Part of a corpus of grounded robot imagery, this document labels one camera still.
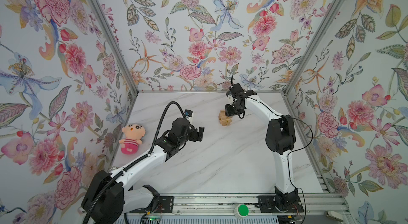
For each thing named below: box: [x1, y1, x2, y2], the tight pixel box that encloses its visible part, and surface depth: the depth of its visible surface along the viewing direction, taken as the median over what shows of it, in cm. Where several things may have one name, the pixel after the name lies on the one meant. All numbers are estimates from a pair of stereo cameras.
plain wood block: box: [218, 118, 233, 127], surface depth 103 cm
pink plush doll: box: [118, 123, 146, 155], surface depth 92 cm
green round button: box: [236, 203, 250, 219], surface depth 66 cm
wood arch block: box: [218, 109, 232, 126], surface depth 103 cm
